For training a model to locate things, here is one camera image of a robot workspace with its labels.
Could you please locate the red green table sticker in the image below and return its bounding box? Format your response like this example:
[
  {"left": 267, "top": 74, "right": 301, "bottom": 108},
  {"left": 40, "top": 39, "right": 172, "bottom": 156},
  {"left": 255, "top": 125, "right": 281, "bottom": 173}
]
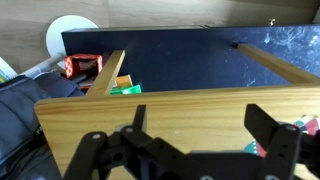
[{"left": 244, "top": 114, "right": 320, "bottom": 158}]

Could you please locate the small orange box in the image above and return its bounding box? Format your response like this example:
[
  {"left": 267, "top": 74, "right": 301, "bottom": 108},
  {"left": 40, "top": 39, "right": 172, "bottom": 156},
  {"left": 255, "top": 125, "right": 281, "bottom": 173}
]
[{"left": 115, "top": 74, "right": 134, "bottom": 88}]

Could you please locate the green plastic box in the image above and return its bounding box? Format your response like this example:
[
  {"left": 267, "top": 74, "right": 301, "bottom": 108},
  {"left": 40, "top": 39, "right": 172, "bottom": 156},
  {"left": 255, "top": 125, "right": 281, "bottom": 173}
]
[{"left": 109, "top": 84, "right": 143, "bottom": 95}]

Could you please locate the white printed bag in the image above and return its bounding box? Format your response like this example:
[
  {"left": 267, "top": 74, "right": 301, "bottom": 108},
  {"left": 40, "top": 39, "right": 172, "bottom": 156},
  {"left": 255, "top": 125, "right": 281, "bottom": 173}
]
[{"left": 0, "top": 56, "right": 18, "bottom": 84}]

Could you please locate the dark blue puffer jacket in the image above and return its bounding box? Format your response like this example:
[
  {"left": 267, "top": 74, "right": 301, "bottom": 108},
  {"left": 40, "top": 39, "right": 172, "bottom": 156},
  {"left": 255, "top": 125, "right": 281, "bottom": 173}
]
[{"left": 0, "top": 71, "right": 86, "bottom": 180}]

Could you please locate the white coat rack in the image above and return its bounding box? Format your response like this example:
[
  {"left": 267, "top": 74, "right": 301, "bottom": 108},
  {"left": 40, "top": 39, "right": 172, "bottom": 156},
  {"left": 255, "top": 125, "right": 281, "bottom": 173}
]
[{"left": 19, "top": 14, "right": 99, "bottom": 79}]

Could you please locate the light wooden table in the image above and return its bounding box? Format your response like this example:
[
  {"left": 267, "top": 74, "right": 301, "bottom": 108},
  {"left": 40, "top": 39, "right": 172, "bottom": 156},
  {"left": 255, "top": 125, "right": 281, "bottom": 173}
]
[{"left": 34, "top": 43, "right": 320, "bottom": 180}]

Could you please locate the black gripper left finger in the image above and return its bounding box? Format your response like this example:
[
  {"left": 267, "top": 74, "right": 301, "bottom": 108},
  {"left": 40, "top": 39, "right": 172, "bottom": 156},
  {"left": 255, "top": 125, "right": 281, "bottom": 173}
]
[{"left": 63, "top": 104, "right": 188, "bottom": 180}]

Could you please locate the red patterned box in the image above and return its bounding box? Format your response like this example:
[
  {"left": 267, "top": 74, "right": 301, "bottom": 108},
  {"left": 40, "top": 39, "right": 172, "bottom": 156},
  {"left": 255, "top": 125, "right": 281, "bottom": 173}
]
[{"left": 64, "top": 53, "right": 103, "bottom": 79}]

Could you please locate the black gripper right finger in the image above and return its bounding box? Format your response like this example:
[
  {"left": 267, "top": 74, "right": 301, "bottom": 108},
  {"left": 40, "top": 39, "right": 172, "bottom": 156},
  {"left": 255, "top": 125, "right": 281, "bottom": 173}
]
[{"left": 244, "top": 103, "right": 320, "bottom": 180}]

